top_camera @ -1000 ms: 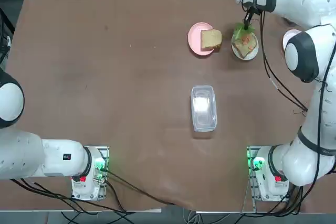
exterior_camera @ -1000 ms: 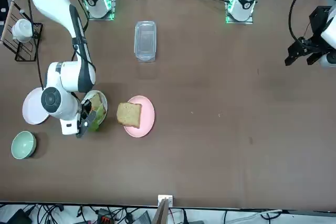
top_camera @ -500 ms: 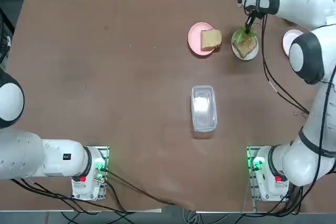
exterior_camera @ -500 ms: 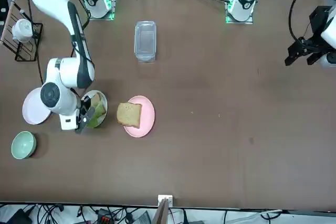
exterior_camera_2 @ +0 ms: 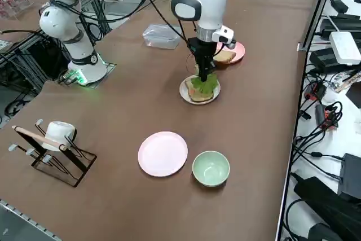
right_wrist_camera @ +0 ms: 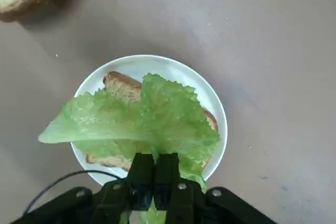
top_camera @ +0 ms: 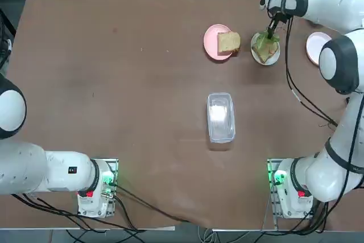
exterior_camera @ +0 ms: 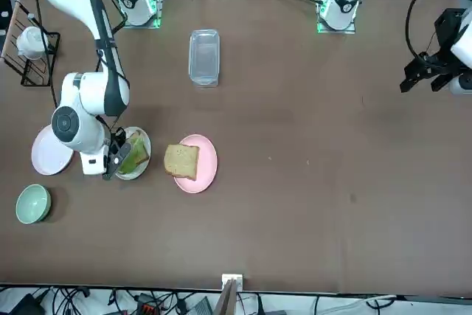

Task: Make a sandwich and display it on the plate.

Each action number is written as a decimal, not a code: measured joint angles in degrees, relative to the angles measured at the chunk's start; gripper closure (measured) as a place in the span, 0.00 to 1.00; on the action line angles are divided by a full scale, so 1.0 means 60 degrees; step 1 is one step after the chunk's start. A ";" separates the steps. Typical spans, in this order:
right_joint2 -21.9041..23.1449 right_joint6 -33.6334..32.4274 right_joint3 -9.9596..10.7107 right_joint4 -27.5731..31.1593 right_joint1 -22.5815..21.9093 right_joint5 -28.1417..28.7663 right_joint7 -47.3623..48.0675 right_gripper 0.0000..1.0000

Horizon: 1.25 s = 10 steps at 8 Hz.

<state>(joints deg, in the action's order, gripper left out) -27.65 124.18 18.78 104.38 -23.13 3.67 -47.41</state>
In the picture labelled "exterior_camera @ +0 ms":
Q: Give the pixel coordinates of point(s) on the green lettuce leaf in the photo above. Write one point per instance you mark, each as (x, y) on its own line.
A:
(129, 163)

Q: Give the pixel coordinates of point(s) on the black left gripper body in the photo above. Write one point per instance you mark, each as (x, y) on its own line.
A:
(448, 31)

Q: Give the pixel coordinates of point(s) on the aluminium frame rail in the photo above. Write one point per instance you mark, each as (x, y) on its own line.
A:
(232, 281)

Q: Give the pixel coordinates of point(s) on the brown bread slice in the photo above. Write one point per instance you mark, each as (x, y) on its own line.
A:
(182, 162)
(146, 154)

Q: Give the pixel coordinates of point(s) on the green ceramic bowl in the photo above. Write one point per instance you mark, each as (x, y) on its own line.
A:
(33, 204)

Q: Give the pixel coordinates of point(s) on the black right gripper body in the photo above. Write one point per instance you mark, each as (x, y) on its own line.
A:
(116, 141)

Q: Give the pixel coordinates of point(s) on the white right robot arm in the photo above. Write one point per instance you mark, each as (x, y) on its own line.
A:
(90, 90)

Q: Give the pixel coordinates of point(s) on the pale pink round plate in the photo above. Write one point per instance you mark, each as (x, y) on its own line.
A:
(46, 156)

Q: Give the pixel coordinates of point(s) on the clear plastic container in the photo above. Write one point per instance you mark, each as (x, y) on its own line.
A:
(204, 57)

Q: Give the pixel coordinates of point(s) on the white round plate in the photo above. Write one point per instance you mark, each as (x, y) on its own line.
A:
(142, 173)

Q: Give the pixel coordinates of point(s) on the white cup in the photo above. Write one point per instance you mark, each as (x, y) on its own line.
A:
(31, 44)

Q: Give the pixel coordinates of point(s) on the orange black plug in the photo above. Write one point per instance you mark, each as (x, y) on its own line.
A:
(147, 309)

